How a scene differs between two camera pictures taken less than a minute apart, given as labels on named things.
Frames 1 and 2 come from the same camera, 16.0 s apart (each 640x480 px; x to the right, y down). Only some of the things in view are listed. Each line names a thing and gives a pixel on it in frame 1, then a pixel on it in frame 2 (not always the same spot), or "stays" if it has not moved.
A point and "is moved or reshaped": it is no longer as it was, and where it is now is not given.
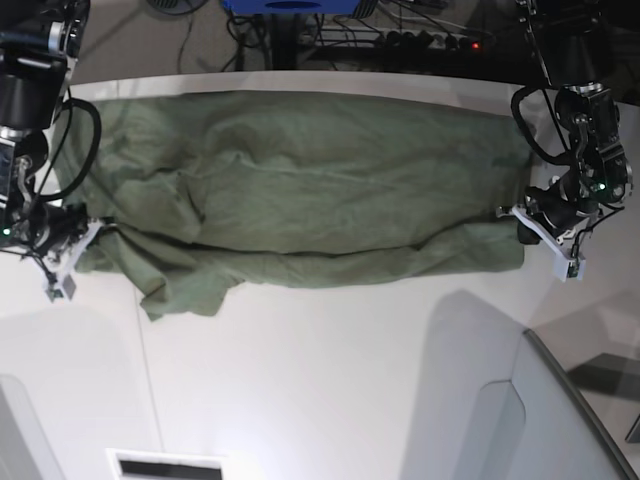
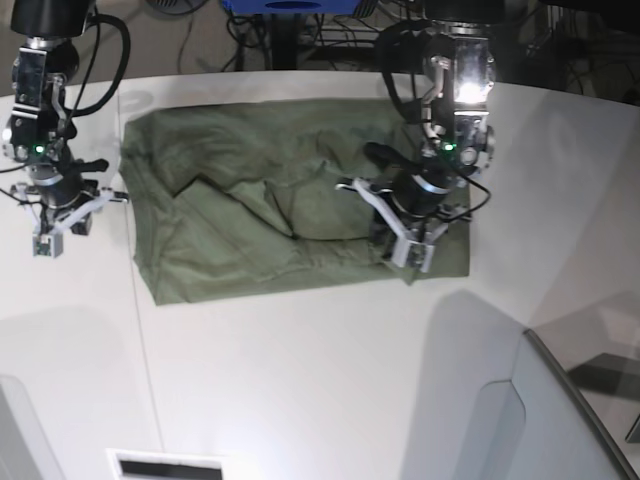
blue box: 292,7 stays
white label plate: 132,464 stays
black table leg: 284,41 stays
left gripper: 52,231 -> 61,188
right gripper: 563,205 -> 419,200
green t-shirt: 199,191 is moved or reshaped
